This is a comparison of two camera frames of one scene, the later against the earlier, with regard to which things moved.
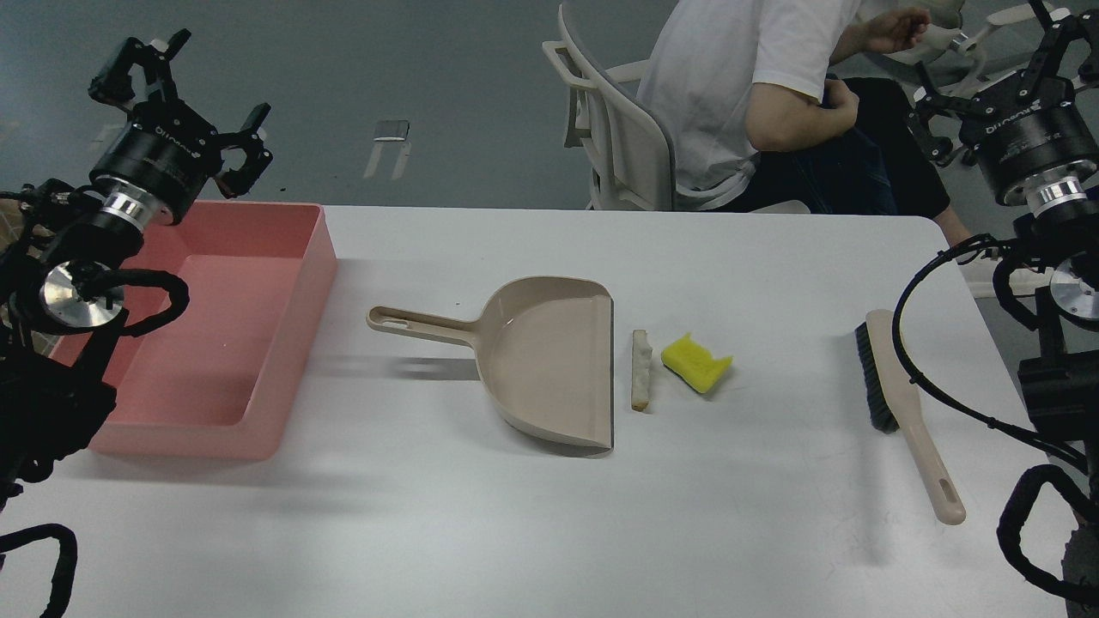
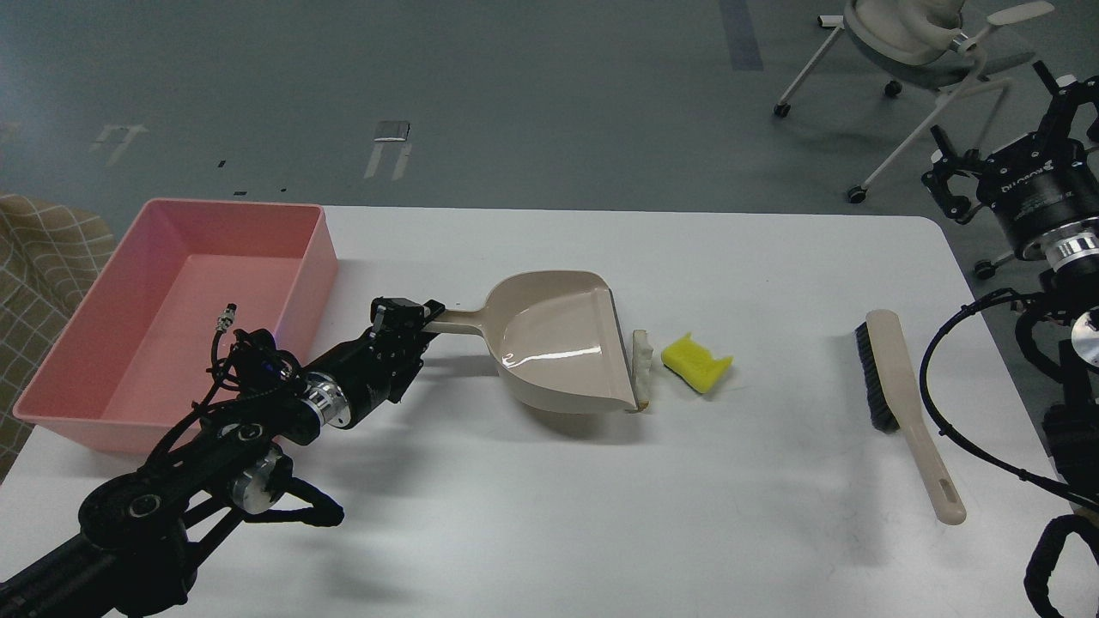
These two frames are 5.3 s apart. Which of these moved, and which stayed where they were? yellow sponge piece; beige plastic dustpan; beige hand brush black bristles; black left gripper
Moved: black left gripper; beige plastic dustpan
Stayed: beige hand brush black bristles; yellow sponge piece
